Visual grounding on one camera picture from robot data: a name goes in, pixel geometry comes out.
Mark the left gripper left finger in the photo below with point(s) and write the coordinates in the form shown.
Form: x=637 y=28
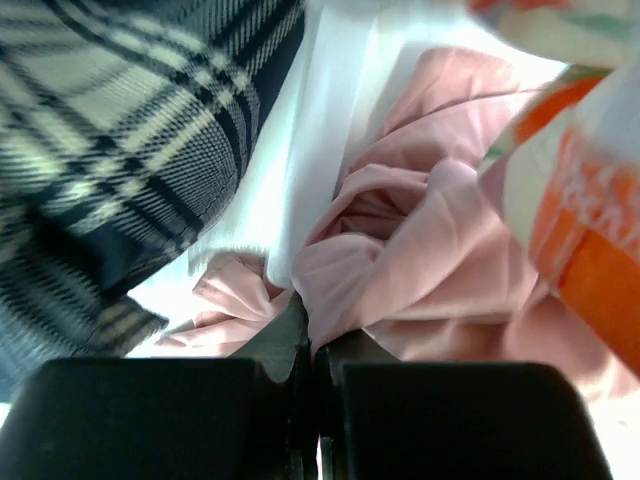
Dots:
x=281 y=347

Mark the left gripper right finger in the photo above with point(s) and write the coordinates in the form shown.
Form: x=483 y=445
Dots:
x=352 y=356

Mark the pink pleated skirt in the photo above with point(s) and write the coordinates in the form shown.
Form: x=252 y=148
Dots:
x=411 y=252

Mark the navy plaid skirt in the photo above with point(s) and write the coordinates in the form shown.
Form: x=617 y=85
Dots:
x=126 y=128

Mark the orange floral skirt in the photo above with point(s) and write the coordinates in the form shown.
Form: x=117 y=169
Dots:
x=564 y=174

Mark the white perforated plastic basket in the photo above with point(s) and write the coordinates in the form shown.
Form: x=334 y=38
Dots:
x=355 y=60

